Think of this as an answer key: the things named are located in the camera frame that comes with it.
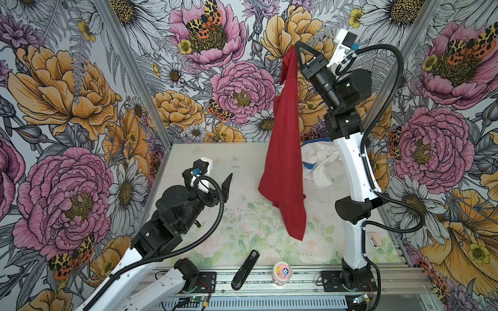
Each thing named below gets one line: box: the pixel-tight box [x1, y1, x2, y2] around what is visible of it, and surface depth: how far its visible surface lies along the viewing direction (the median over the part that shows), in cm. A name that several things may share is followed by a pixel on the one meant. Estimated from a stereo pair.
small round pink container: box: [272, 261, 293, 287], surface depth 69 cm
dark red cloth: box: [259, 46, 307, 241], surface depth 73 cm
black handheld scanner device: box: [230, 249, 261, 291], surface depth 76 cm
